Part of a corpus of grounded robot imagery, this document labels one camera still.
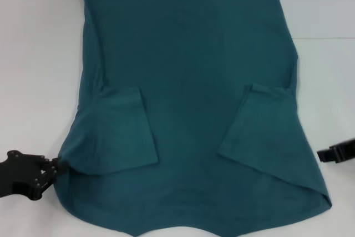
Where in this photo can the teal blue shirt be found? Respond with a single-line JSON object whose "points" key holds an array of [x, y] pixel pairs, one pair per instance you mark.
{"points": [[194, 54]]}

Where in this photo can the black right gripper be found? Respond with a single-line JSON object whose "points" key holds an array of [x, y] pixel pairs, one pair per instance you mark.
{"points": [[345, 152]]}

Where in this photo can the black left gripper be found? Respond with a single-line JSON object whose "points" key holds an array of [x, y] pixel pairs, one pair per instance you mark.
{"points": [[19, 173]]}

